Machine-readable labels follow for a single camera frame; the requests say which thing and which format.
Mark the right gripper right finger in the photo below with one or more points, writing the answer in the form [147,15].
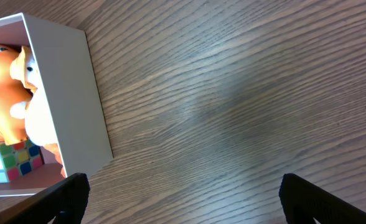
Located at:
[306,203]

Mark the pastel rubik's cube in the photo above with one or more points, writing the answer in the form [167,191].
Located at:
[18,159]

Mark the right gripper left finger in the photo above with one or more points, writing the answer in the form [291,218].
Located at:
[64,202]

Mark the white duck figurine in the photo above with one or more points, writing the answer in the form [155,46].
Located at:
[35,112]

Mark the orange dog figurine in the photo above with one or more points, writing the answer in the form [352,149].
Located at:
[12,130]

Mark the white box maroon interior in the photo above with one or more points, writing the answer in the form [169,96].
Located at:
[67,74]

